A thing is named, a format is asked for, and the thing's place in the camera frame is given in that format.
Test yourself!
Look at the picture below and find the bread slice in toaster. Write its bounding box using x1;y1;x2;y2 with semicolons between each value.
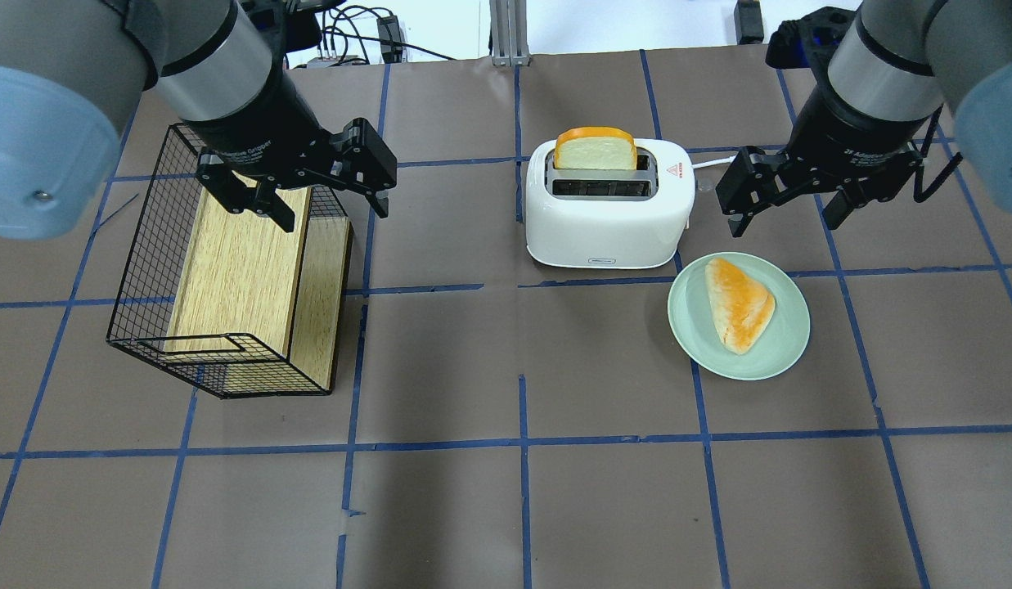
553;127;639;170

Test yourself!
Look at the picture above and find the white two-slot toaster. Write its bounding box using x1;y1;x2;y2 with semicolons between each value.
524;138;696;269

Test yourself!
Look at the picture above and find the light green plate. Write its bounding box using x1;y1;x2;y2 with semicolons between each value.
667;251;810;380

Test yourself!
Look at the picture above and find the bread slice on plate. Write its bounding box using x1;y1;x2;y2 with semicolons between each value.
704;257;777;355

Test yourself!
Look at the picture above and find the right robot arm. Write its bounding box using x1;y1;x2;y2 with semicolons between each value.
716;1;1012;237

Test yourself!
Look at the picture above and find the black wire basket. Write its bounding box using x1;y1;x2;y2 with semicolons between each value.
106;124;353;398

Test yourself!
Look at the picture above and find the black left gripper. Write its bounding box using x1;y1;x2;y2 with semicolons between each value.
182;72;398;232

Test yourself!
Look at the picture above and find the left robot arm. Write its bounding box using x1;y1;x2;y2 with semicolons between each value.
0;1;397;240

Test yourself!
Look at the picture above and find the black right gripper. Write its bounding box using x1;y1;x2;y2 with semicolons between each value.
715;86;925;238

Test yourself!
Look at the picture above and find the wooden box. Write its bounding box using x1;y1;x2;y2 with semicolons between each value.
161;187;352;396

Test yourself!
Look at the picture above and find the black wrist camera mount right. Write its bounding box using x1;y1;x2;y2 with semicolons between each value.
765;7;856;70

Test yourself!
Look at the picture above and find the aluminium frame post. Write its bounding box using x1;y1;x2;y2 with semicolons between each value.
489;0;531;67

